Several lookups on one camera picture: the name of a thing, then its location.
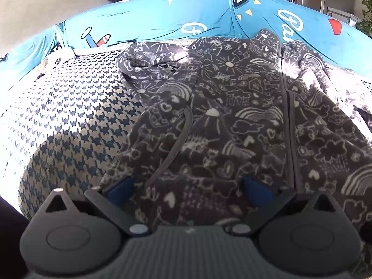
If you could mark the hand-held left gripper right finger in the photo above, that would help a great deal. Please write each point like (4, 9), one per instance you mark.
(257, 191)

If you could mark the blue printed sofa cover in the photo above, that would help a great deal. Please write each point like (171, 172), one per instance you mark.
(139, 17)

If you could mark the grey patterned fleece jacket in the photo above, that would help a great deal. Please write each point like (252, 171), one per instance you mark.
(232, 122)

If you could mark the houndstooth sofa seat cover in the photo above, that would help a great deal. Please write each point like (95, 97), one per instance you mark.
(78, 116)

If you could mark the green potted plant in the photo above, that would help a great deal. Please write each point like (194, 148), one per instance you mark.
(365, 20)

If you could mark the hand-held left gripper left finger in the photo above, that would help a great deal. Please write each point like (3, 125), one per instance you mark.
(122, 191)

